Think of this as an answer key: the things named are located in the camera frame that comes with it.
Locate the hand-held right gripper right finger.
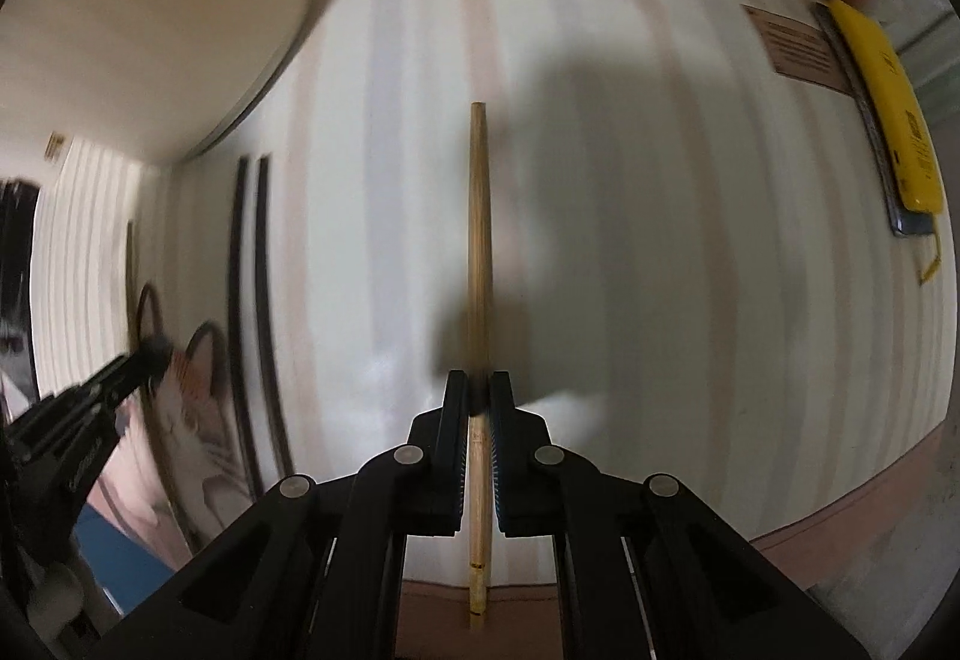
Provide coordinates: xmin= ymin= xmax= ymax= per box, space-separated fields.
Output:
xmin=487 ymin=369 xmax=872 ymax=660

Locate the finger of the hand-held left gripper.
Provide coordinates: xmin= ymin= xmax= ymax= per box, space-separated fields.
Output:
xmin=37 ymin=334 xmax=175 ymax=434

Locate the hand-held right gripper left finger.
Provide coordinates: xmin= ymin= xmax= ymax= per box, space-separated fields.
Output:
xmin=97 ymin=369 xmax=473 ymax=660

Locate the dark wooden chopstick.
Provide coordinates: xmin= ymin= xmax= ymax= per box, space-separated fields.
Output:
xmin=227 ymin=156 xmax=263 ymax=496
xmin=253 ymin=156 xmax=295 ymax=479

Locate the beige round utensil holder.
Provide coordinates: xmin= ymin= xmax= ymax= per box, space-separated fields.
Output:
xmin=0 ymin=0 xmax=316 ymax=166

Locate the black induction cooktop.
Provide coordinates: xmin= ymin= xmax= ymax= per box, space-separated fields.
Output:
xmin=0 ymin=176 xmax=38 ymax=368

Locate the striped cat print mat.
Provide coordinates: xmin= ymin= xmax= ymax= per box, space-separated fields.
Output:
xmin=30 ymin=0 xmax=953 ymax=631

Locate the yellow flat case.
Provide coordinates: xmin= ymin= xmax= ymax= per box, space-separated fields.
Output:
xmin=814 ymin=4 xmax=938 ymax=239

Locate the brown card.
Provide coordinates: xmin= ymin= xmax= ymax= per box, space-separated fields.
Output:
xmin=742 ymin=4 xmax=845 ymax=95

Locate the yellow device with strap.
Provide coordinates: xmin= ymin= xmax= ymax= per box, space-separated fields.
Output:
xmin=825 ymin=0 xmax=947 ymax=286

